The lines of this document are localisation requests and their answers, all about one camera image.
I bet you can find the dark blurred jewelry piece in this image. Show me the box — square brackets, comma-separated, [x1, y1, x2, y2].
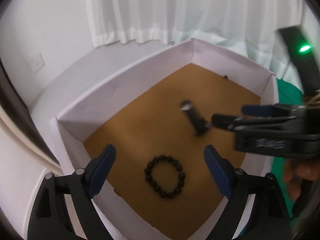
[180, 100, 211, 136]

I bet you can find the person's right hand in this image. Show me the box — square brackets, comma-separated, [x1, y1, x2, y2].
[283, 159, 319, 202]

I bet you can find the white cardboard box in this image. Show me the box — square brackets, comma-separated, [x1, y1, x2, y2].
[50, 40, 278, 239]

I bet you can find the white curtain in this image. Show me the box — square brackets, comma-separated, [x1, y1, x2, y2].
[86, 0, 306, 86]

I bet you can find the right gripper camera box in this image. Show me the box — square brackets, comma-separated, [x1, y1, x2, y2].
[277, 25, 319, 97]

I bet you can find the black bead bracelet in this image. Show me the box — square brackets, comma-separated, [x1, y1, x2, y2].
[144, 155, 187, 200]

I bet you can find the dark brown door frame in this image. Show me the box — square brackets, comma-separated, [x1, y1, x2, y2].
[1, 65, 62, 175]

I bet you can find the white wall socket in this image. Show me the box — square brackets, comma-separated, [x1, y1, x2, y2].
[29, 53, 45, 72]

